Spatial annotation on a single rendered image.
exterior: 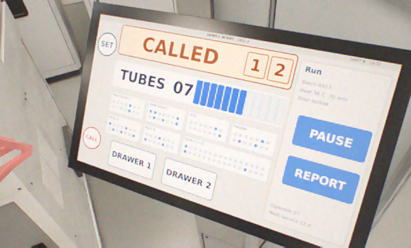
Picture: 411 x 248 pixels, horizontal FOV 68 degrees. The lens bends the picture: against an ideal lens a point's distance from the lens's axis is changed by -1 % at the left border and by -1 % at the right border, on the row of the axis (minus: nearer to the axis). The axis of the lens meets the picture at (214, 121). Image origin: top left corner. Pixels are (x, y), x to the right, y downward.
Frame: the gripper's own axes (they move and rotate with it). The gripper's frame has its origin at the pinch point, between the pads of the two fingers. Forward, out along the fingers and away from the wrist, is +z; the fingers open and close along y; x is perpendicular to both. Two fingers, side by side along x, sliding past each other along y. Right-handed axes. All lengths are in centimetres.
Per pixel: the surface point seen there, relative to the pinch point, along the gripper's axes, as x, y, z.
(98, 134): -0.4, -1.4, 14.5
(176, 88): -11.4, -15.2, 14.8
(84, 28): -34, 194, 217
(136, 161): 2.3, -10.2, 14.4
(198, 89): -11.9, -18.8, 14.8
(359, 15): -44, -43, 90
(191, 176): 2.0, -20.5, 14.4
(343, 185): -3.2, -42.7, 14.6
